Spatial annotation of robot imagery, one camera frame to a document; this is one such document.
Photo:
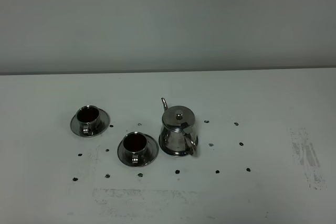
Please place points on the near stainless steel teacup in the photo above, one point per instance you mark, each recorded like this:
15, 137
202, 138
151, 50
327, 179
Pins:
134, 147

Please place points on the near stainless steel saucer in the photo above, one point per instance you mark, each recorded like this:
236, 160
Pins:
150, 154

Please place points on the stainless steel teapot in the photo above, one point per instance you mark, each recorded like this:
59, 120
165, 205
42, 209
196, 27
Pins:
178, 135

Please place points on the stainless steel saucer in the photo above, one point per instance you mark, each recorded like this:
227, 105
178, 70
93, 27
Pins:
150, 154
104, 124

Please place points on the stainless steel teacup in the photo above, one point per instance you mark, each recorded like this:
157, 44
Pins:
89, 118
134, 147

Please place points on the far stainless steel saucer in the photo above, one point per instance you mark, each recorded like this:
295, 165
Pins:
104, 124

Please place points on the far stainless steel teacup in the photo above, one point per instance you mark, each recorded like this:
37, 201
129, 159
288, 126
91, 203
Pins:
89, 118

